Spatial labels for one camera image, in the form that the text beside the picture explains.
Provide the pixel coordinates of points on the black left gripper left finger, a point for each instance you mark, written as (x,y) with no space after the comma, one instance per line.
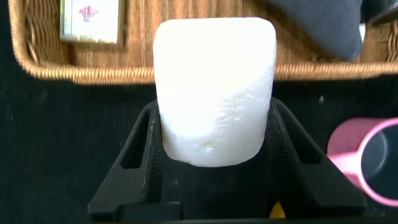
(136,186)

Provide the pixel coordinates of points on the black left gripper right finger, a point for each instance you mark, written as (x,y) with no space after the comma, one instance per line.
(304,186)

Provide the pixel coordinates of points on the white soap bar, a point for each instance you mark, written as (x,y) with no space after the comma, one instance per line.
(214,93)

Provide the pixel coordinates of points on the yellow pear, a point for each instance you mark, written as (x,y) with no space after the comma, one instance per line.
(276,213)

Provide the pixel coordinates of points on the grey cloth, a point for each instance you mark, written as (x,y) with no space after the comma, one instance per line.
(326,28)

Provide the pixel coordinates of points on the green card box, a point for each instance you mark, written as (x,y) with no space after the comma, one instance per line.
(90,25)

